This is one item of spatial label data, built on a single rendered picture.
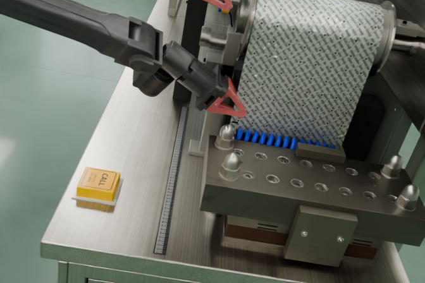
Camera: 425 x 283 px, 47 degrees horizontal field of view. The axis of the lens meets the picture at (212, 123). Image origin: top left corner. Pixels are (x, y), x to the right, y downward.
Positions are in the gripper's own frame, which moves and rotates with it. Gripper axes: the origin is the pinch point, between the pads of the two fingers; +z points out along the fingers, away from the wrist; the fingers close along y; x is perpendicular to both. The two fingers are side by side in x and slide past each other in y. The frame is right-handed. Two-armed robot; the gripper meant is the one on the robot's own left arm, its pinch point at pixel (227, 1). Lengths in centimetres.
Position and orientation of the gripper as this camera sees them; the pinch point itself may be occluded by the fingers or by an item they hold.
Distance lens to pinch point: 94.8
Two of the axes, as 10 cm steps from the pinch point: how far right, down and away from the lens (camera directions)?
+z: 6.4, 6.8, 3.6
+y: -0.5, 5.0, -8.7
